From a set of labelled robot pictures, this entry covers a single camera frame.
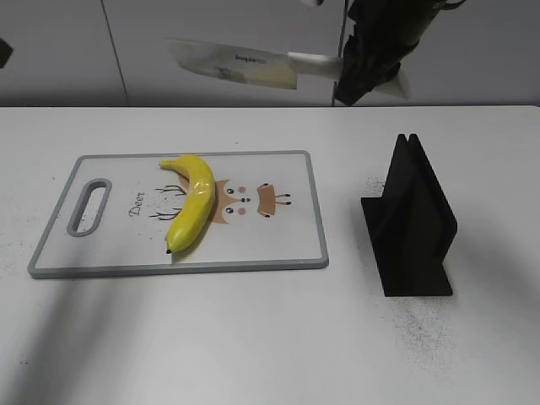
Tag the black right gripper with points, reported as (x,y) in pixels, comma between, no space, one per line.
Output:
(384,33)

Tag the white-handled kitchen knife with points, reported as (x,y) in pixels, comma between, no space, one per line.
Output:
(251,66)

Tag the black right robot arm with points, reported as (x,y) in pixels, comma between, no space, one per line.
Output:
(449,3)

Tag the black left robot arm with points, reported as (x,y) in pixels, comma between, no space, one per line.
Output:
(6,52)

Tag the yellow plastic banana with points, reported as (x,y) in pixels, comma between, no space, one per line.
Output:
(200,198)

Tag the black knife stand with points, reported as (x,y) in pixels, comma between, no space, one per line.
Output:
(411,225)

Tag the white grey cutting board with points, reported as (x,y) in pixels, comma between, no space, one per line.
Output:
(115,210)

